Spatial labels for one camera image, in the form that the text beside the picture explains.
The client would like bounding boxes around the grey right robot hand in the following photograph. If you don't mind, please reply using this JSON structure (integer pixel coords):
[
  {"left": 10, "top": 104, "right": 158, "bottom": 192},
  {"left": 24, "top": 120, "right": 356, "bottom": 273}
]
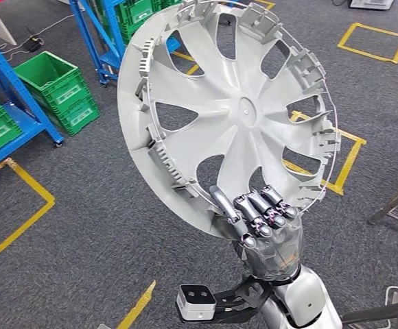
[{"left": 208, "top": 184, "right": 304, "bottom": 281}]

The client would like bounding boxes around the grey plastic hubcap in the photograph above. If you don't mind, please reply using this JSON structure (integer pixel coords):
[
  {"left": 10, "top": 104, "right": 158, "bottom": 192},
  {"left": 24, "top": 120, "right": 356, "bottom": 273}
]
[{"left": 117, "top": 0, "right": 341, "bottom": 239}]

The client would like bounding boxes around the blue steel shelf rack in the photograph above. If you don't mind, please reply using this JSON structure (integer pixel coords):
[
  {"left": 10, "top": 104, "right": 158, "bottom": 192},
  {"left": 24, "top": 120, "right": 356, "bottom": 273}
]
[
  {"left": 69, "top": 0, "right": 182, "bottom": 87},
  {"left": 0, "top": 25, "right": 64, "bottom": 175}
]

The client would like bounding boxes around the grey flat box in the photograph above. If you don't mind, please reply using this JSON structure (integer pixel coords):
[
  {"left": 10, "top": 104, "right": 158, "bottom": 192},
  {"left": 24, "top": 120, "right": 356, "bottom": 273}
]
[{"left": 348, "top": 0, "right": 396, "bottom": 11}]

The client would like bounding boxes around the open green plastic crate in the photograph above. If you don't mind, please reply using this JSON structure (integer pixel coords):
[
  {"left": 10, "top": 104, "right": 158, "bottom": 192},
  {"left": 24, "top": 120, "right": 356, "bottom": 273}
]
[{"left": 14, "top": 51, "right": 93, "bottom": 120}]

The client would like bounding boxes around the black router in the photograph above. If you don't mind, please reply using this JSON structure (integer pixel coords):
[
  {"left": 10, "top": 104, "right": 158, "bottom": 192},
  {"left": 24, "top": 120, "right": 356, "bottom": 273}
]
[{"left": 23, "top": 27, "right": 45, "bottom": 53}]

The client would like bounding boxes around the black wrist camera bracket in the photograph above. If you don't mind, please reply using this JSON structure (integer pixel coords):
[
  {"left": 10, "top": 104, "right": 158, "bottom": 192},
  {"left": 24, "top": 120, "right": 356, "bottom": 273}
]
[{"left": 213, "top": 276, "right": 275, "bottom": 324}]

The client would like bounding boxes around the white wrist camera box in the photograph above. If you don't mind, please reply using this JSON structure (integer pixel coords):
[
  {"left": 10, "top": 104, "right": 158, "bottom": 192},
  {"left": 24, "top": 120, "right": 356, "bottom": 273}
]
[{"left": 176, "top": 284, "right": 218, "bottom": 322}]

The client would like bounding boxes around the white floor cable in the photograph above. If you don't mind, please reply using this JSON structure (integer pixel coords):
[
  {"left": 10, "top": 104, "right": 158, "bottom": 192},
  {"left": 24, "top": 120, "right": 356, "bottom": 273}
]
[{"left": 384, "top": 284, "right": 398, "bottom": 319}]

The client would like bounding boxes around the white router cable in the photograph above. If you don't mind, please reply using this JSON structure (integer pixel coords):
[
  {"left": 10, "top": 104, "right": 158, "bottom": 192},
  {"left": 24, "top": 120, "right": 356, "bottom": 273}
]
[{"left": 0, "top": 13, "right": 75, "bottom": 64}]

